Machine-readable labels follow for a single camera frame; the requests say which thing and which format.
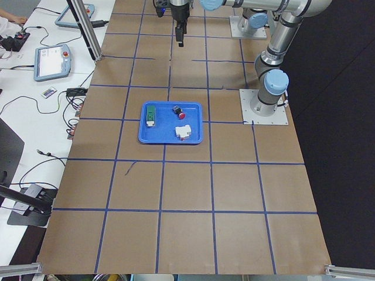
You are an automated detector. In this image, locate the black monitor stand base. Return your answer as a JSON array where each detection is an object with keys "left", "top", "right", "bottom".
[{"left": 6, "top": 184, "right": 57, "bottom": 227}]

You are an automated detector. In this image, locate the far blue teach pendant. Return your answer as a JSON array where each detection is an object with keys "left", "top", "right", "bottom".
[{"left": 54, "top": 3, "right": 97, "bottom": 29}]

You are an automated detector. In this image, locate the black power adapter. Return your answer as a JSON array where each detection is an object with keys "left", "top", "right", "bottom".
[{"left": 66, "top": 87, "right": 88, "bottom": 97}]

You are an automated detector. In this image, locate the white circuit breaker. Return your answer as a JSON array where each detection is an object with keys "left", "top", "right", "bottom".
[{"left": 175, "top": 125, "right": 192, "bottom": 141}]

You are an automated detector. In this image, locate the aluminium frame post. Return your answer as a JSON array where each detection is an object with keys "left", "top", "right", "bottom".
[{"left": 66, "top": 0, "right": 103, "bottom": 61}]

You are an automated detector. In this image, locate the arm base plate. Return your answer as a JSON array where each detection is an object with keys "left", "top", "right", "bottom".
[
  {"left": 240, "top": 89, "right": 288, "bottom": 125},
  {"left": 229, "top": 13, "right": 268, "bottom": 40}
]

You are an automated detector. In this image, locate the green terminal block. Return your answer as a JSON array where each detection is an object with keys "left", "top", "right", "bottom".
[{"left": 146, "top": 105, "right": 156, "bottom": 127}]

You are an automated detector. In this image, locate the small white remote control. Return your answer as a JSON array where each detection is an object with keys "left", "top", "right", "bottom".
[{"left": 41, "top": 86, "right": 57, "bottom": 99}]

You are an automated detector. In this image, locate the red emergency stop button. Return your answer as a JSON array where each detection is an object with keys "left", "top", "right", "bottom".
[{"left": 172, "top": 105, "right": 186, "bottom": 119}]

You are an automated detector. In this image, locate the blue teach pendant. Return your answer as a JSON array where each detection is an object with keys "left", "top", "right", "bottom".
[
  {"left": 33, "top": 44, "right": 71, "bottom": 82},
  {"left": 54, "top": 3, "right": 97, "bottom": 29}
]

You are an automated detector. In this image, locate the near blue teach pendant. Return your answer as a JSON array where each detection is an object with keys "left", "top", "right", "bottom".
[{"left": 33, "top": 44, "right": 71, "bottom": 82}]

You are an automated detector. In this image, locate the blue plastic tray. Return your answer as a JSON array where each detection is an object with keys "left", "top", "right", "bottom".
[{"left": 138, "top": 101, "right": 203, "bottom": 145}]

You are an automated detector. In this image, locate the person at desk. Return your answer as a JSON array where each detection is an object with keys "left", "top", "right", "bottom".
[{"left": 1, "top": 9, "right": 28, "bottom": 38}]

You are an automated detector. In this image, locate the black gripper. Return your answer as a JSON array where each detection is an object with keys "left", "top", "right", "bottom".
[{"left": 170, "top": 0, "right": 190, "bottom": 47}]

